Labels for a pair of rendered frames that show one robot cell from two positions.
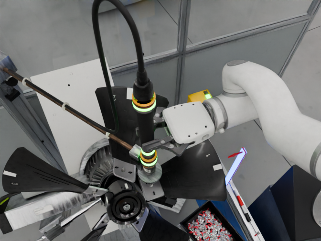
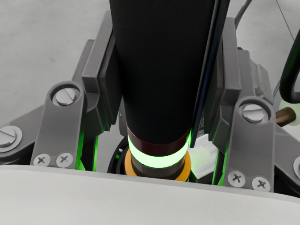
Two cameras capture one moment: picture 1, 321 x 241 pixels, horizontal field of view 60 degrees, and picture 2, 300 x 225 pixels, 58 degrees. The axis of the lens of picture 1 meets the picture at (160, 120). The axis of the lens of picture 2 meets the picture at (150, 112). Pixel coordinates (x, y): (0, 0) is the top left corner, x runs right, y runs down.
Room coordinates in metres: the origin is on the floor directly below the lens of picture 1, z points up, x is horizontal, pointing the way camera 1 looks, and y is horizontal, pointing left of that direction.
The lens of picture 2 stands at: (0.34, -0.04, 1.58)
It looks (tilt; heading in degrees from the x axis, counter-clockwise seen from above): 53 degrees down; 119
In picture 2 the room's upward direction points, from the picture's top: 1 degrees counter-clockwise
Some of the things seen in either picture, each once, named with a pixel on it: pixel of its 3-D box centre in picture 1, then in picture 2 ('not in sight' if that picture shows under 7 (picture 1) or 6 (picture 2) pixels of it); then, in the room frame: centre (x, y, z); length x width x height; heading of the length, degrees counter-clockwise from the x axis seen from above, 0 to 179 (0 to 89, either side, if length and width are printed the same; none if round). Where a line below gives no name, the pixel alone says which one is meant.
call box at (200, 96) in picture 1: (204, 111); not in sight; (0.71, -0.20, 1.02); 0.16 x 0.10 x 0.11; 21
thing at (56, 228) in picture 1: (54, 230); not in sight; (0.19, 0.36, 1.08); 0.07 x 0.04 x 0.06; 122
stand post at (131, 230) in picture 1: (125, 221); not in sight; (0.36, 0.19, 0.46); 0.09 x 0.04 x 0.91; 111
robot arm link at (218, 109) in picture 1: (213, 115); not in sight; (0.37, -0.13, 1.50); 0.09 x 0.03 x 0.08; 21
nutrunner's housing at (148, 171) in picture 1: (147, 138); not in sight; (0.31, 0.03, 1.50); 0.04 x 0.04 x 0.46
